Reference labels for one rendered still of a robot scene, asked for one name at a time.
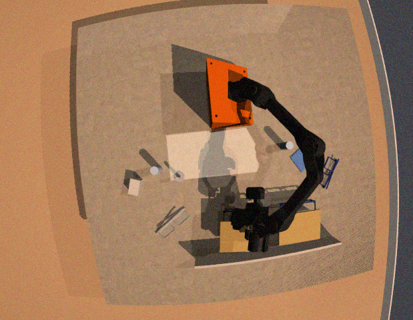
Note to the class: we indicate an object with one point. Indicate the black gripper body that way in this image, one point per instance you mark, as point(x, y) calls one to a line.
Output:
point(255, 193)

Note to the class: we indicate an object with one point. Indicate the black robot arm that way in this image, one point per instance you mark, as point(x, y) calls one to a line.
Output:
point(312, 147)

